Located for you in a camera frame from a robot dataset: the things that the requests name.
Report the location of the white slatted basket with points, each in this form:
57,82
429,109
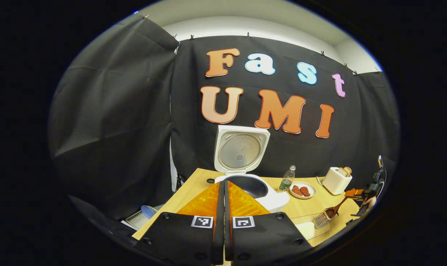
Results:
135,220

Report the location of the row of black cloth clips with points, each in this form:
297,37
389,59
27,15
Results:
248,35

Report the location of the red meat piece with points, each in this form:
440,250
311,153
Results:
297,190
305,191

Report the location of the white plate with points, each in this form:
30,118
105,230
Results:
303,197

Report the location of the clear plastic water bottle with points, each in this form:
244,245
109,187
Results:
287,183

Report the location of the white toaster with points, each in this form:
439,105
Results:
334,183

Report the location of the white rice cooker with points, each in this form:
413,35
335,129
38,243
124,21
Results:
242,151

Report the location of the brown wooden spoon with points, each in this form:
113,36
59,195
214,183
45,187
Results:
330,213

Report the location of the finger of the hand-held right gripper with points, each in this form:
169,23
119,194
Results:
354,193

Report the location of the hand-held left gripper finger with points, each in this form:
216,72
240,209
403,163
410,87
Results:
219,229
227,229

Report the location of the black backdrop cloth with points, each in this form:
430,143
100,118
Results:
116,111

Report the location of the toast slices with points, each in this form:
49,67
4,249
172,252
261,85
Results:
344,171

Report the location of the blue round lid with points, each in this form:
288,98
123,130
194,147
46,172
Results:
149,211

